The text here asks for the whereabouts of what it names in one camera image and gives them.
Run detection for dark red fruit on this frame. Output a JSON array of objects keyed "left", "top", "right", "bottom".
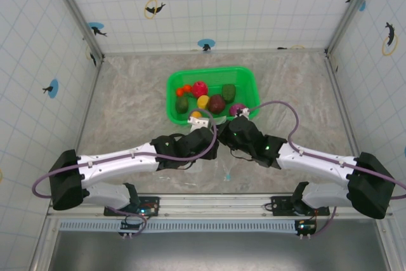
[{"left": 208, "top": 94, "right": 226, "bottom": 115}]

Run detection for dark green bumpy fruit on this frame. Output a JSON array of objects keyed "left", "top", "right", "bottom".
[{"left": 221, "top": 84, "right": 237, "bottom": 103}]

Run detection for orange tomato cluster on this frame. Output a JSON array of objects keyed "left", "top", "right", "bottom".
[{"left": 175, "top": 84, "right": 193, "bottom": 98}]

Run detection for red apple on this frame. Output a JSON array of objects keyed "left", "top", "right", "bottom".
[{"left": 192, "top": 81, "right": 209, "bottom": 98}]

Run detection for purple cabbage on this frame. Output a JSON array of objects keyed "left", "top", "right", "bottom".
[{"left": 228, "top": 103, "right": 247, "bottom": 117}]

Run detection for green avocado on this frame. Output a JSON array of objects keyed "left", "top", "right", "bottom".
[{"left": 175, "top": 96, "right": 190, "bottom": 115}]

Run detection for green plastic basket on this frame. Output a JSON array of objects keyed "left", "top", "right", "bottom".
[{"left": 166, "top": 66, "right": 261, "bottom": 126}]

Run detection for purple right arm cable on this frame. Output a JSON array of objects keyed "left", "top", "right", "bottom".
[{"left": 249, "top": 101, "right": 406, "bottom": 239}]

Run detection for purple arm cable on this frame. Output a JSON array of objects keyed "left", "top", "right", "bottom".
[
  {"left": 249, "top": 101, "right": 406, "bottom": 239},
  {"left": 32, "top": 109, "right": 219, "bottom": 237}
]

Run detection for wide aluminium mounting rail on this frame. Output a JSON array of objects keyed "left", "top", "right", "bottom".
[{"left": 47, "top": 193, "right": 394, "bottom": 221}]

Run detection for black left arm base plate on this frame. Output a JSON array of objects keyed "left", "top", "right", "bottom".
[{"left": 103, "top": 195, "right": 161, "bottom": 218}]

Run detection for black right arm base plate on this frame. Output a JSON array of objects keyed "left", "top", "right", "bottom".
[{"left": 270, "top": 195, "right": 331, "bottom": 216}]

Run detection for white slotted cable duct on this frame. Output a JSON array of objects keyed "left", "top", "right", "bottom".
[{"left": 58, "top": 219, "right": 301, "bottom": 232}]

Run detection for aluminium frame rail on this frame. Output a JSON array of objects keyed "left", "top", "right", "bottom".
[
  {"left": 74, "top": 56, "right": 105, "bottom": 157},
  {"left": 325, "top": 51, "right": 362, "bottom": 157},
  {"left": 101, "top": 47, "right": 329, "bottom": 56}
]

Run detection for aluminium frame post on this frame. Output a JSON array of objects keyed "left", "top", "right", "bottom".
[
  {"left": 47, "top": 0, "right": 106, "bottom": 62},
  {"left": 324, "top": 0, "right": 380, "bottom": 58}
]

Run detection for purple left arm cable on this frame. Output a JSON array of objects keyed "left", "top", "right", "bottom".
[{"left": 32, "top": 109, "right": 219, "bottom": 237}]

